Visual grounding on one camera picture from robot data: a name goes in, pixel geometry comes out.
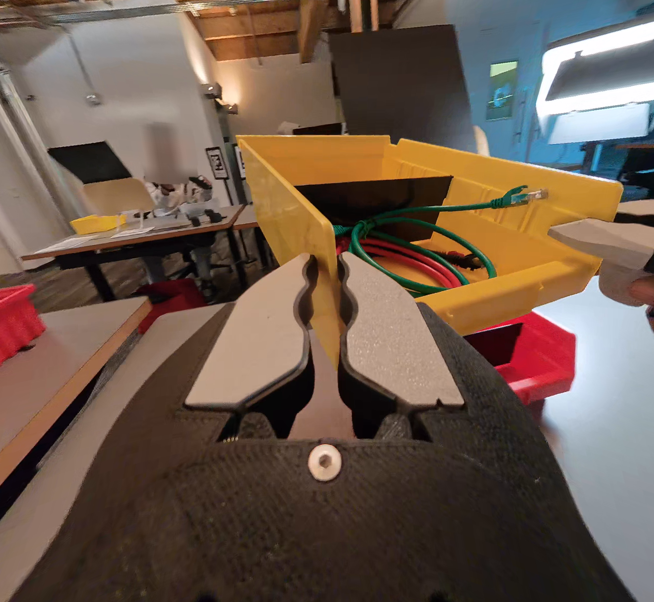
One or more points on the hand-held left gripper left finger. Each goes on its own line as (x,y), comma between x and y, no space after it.
(255,351)

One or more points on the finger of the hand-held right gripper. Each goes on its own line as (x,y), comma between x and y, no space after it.
(603,239)
(636,207)

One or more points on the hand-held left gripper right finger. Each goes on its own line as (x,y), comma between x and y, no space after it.
(393,351)

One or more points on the red plastic bin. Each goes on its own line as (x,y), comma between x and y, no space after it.
(541,357)

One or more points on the yellow plastic bin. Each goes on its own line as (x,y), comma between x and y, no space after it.
(286,193)

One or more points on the person's right hand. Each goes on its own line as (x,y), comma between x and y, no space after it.
(645,295)

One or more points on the dark red crate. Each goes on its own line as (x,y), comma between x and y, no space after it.
(171,300)

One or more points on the studio softbox light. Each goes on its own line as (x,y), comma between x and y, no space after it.
(598,81)

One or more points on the wooden work desk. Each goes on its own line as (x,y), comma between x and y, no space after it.
(153,231)

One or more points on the grey work table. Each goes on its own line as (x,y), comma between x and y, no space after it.
(56,357)

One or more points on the small yellow bin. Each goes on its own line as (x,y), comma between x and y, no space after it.
(97,224)

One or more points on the red ribbed tray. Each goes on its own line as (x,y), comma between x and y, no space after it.
(18,321)

